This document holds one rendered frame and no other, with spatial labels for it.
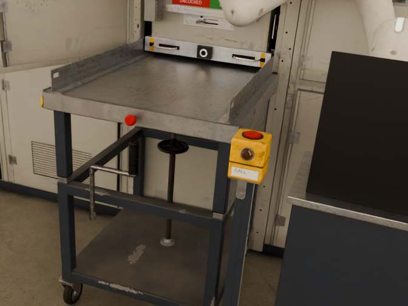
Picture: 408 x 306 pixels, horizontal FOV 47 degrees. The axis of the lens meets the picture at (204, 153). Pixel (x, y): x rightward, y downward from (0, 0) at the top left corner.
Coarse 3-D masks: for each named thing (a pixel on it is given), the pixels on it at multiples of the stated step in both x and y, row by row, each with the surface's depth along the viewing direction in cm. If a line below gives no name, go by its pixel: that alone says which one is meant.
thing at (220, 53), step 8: (160, 40) 196; (168, 40) 195; (176, 40) 194; (144, 48) 200; (184, 48) 194; (192, 48) 193; (216, 48) 190; (224, 48) 189; (232, 48) 188; (192, 56) 195; (216, 56) 192; (224, 56) 190; (232, 56) 190; (240, 56) 189; (248, 56) 188; (248, 64) 189; (264, 64) 187
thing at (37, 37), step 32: (0, 0) 153; (32, 0) 163; (64, 0) 173; (96, 0) 184; (0, 32) 157; (32, 32) 167; (64, 32) 177; (96, 32) 188; (0, 64) 158; (32, 64) 167
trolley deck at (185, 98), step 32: (160, 64) 187; (192, 64) 191; (64, 96) 141; (96, 96) 142; (128, 96) 145; (160, 96) 148; (192, 96) 150; (224, 96) 153; (256, 96) 156; (160, 128) 135; (192, 128) 132; (224, 128) 129
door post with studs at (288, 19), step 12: (288, 12) 178; (288, 24) 180; (288, 36) 181; (276, 48) 185; (288, 48) 183; (276, 60) 186; (288, 60) 185; (288, 72) 186; (276, 96) 191; (276, 108) 193; (276, 120) 195; (276, 132) 197; (276, 144) 199; (264, 180) 207; (264, 192) 209; (264, 204) 211; (264, 216) 213; (264, 228) 215
